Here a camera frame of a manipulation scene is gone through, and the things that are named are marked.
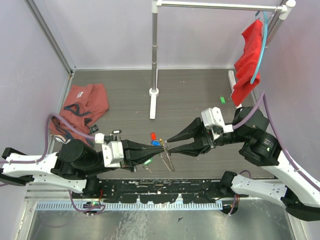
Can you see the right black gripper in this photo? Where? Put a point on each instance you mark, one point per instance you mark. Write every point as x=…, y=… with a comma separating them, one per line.
x=202, y=138

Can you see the aluminium frame post left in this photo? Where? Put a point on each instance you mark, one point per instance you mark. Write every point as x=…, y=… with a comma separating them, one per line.
x=38, y=11

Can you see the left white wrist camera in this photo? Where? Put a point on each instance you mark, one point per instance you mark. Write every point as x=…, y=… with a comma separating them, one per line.
x=112, y=150

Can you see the light blue hanger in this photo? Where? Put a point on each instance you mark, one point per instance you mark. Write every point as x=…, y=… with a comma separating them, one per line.
x=263, y=46

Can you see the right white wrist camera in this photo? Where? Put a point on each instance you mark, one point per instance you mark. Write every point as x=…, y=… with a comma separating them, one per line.
x=213, y=120

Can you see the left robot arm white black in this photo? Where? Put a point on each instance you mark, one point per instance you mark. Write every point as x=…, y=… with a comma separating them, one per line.
x=76, y=166

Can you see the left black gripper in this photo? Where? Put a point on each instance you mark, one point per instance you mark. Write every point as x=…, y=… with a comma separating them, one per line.
x=134, y=153

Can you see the white slotted cable duct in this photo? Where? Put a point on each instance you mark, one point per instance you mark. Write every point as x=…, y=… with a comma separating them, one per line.
x=178, y=205

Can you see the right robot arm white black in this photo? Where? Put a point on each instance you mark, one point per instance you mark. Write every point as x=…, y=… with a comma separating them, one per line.
x=297, y=193

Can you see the green key tag left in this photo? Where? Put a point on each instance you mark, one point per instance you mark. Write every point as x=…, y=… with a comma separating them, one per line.
x=146, y=164

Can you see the dusty pink folded shirt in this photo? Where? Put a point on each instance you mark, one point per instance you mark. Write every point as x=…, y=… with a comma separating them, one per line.
x=83, y=106

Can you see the small green-lit circuit board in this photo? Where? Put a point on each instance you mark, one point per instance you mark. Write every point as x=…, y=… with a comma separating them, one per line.
x=91, y=204

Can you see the green key tag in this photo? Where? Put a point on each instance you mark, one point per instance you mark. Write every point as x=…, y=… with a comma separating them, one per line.
x=146, y=164
x=222, y=100

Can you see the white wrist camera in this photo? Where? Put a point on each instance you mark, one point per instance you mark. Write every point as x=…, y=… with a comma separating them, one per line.
x=213, y=120
x=112, y=150

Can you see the blue key tag upper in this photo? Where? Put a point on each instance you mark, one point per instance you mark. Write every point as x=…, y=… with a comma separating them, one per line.
x=156, y=143

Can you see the red hanging cloth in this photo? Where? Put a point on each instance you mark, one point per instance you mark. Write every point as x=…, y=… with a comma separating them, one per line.
x=246, y=65

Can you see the black key tag left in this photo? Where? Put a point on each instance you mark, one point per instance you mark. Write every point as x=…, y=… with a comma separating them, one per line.
x=116, y=132

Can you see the green key tag far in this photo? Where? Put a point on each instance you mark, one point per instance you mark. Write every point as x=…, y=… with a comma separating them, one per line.
x=222, y=100

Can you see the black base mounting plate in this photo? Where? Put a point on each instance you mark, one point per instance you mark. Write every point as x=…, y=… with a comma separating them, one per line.
x=161, y=191

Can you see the metal keyring with yellow grip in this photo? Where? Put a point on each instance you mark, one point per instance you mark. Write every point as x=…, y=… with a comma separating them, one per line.
x=166, y=156

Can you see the red key tag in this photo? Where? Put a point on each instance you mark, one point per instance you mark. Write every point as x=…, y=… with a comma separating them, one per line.
x=153, y=136

